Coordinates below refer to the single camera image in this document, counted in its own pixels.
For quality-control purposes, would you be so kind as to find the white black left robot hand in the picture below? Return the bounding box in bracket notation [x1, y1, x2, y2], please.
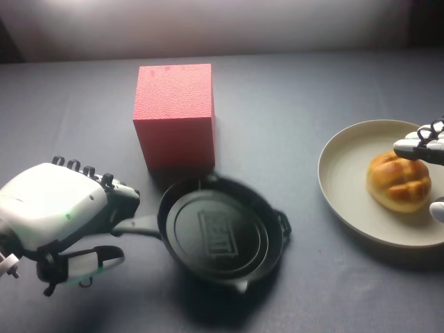
[0, 155, 142, 296]

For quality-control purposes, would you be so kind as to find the grey table cloth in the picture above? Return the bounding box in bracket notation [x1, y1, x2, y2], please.
[0, 46, 444, 333]

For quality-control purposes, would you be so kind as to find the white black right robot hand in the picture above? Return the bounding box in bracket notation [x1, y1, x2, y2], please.
[393, 116, 444, 225]

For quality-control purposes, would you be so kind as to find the red cube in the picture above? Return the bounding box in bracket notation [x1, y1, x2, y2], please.
[133, 63, 218, 173]

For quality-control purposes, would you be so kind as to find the golden bread roll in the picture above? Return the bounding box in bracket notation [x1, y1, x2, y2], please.
[365, 150, 433, 214]

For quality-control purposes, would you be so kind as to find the black frying pan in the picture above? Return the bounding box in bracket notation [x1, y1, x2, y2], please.
[110, 173, 292, 296]

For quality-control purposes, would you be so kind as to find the grey round plate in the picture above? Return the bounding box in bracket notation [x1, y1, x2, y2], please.
[316, 119, 444, 248]

